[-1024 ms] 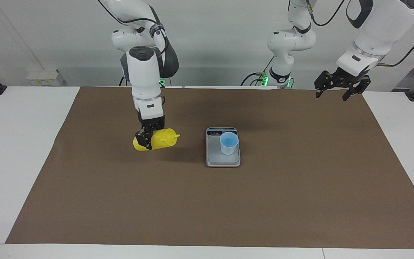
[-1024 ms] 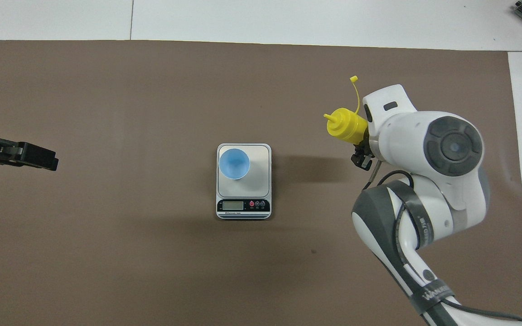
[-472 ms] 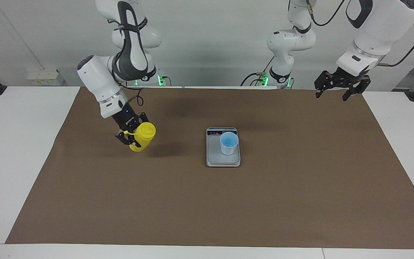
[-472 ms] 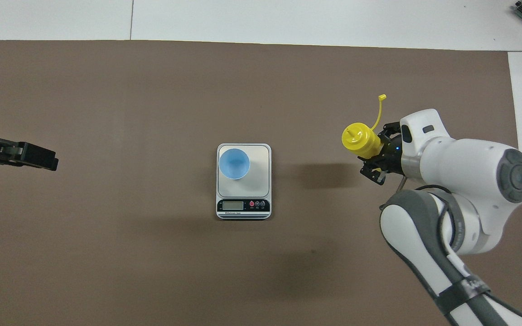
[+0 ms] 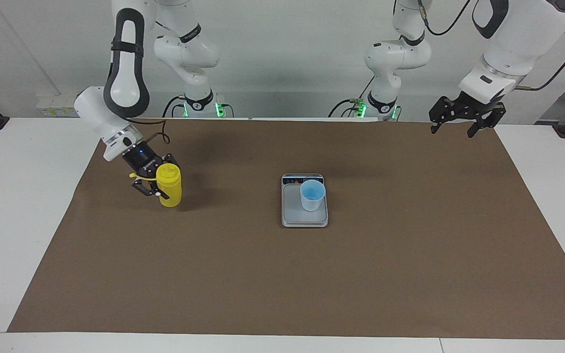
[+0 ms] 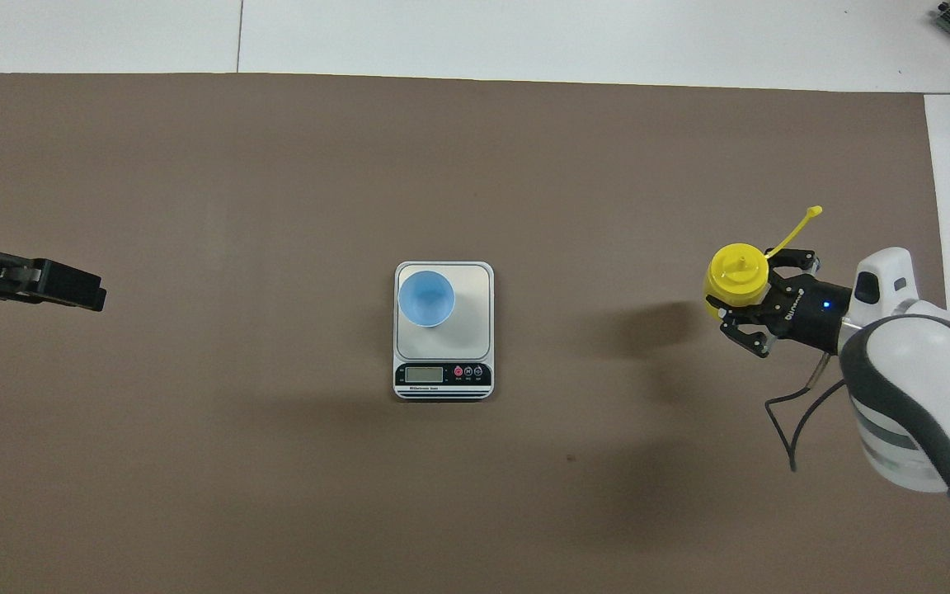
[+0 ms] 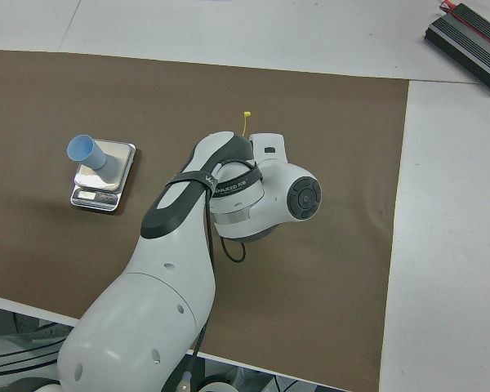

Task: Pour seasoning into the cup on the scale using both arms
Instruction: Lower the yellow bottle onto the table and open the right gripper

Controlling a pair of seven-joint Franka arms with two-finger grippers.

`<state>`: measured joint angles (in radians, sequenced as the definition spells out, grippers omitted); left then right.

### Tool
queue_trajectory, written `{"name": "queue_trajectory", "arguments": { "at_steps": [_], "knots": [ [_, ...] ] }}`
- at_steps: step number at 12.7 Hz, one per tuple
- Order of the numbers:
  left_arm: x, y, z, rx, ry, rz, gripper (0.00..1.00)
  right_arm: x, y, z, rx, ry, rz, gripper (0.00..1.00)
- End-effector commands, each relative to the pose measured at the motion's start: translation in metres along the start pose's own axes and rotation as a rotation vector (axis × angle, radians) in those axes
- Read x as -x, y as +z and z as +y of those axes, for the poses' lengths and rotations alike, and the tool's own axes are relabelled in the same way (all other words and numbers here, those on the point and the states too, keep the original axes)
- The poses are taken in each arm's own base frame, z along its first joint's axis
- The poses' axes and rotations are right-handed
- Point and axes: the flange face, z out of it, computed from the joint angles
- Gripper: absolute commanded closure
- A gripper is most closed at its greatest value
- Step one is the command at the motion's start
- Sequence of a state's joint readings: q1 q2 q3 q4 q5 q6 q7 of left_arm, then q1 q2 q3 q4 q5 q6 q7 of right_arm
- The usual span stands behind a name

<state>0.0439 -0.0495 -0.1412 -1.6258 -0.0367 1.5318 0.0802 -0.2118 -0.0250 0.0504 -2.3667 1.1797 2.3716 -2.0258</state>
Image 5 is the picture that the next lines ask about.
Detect silver digital kitchen scale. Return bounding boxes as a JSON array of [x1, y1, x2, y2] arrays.
[[281, 173, 329, 228]]

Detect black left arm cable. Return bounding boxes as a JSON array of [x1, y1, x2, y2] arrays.
[[417, 0, 565, 92]]

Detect black base cable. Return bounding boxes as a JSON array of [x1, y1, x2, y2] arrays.
[[328, 76, 376, 118]]

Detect brown table mat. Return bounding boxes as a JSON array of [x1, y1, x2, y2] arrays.
[[7, 118, 565, 340]]

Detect yellow squeeze bottle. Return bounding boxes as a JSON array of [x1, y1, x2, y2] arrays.
[[129, 163, 182, 208]]

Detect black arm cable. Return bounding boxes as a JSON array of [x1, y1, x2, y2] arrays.
[[417, 0, 565, 92], [126, 117, 187, 145]]

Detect light blue plastic cup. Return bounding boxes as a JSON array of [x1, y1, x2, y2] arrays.
[[300, 179, 326, 212]]

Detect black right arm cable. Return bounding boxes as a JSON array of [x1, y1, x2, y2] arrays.
[[126, 117, 187, 145]]

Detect white socket box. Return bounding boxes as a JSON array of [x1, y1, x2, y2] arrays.
[[36, 96, 78, 117]]

